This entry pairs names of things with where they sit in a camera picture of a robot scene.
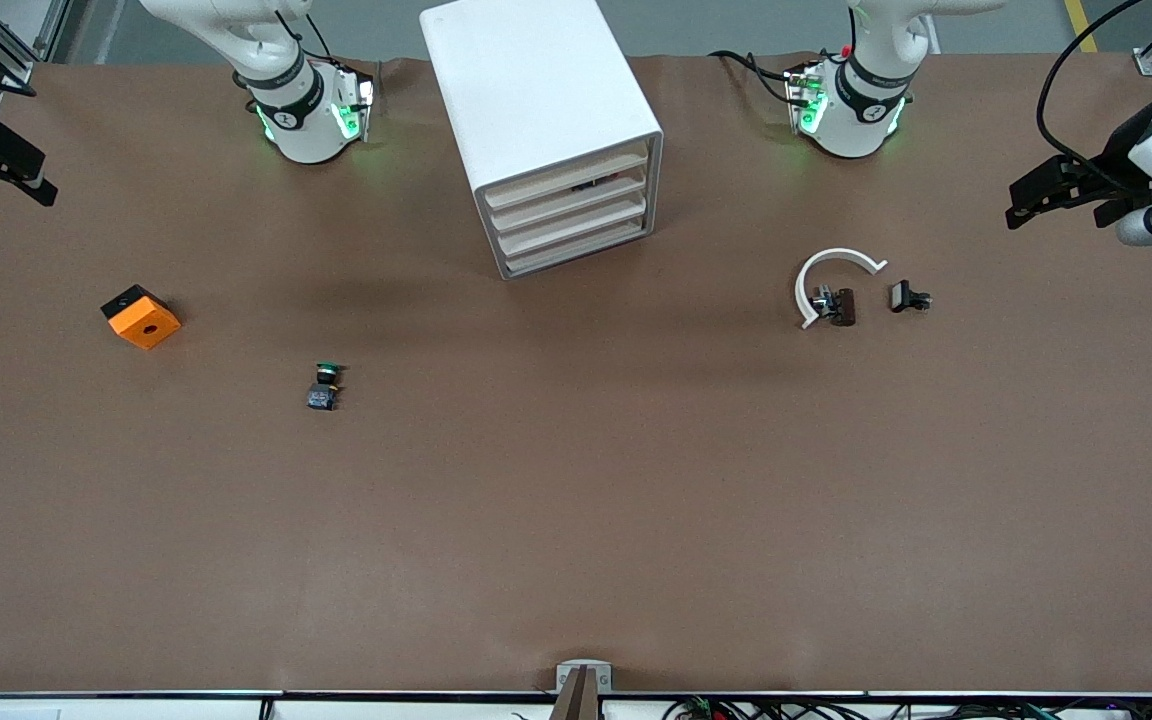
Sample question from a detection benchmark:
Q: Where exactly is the green push button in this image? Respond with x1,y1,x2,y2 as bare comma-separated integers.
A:
306,362,349,411

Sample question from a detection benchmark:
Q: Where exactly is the white beige cabinet drawer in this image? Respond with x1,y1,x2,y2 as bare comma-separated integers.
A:
489,172,651,236
502,220,651,279
496,196,651,259
484,144,651,209

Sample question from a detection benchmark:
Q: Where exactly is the orange black button box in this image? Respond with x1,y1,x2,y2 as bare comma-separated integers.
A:
101,284,182,351

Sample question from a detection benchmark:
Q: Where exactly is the white drawer cabinet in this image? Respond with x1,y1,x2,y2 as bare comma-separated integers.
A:
420,0,665,281

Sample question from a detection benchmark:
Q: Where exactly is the brown tapered pole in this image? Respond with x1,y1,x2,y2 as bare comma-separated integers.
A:
548,668,605,720

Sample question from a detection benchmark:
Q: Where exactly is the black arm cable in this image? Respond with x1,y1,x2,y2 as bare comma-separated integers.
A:
1036,0,1152,171

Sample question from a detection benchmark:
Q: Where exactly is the white half-ring clamp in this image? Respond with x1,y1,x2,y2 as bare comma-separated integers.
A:
794,247,889,331

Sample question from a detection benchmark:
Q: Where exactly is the black base cable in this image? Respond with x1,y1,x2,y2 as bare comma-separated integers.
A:
708,48,799,106

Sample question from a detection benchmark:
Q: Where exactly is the white table edge rail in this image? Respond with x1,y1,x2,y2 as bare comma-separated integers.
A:
0,690,1152,720

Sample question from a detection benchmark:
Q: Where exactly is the tangled cable bundle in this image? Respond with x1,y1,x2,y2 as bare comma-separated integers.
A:
661,695,1152,720

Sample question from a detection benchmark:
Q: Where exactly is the grey metal bracket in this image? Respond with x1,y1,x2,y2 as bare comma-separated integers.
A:
556,660,614,693

